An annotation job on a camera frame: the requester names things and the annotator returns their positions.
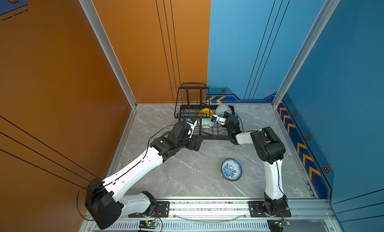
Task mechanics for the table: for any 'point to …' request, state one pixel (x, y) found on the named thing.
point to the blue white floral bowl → (231, 170)
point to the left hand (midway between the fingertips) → (195, 135)
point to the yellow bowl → (206, 111)
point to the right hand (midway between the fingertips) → (227, 110)
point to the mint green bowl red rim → (206, 123)
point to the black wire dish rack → (193, 102)
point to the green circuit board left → (150, 224)
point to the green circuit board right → (276, 225)
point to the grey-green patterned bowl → (222, 108)
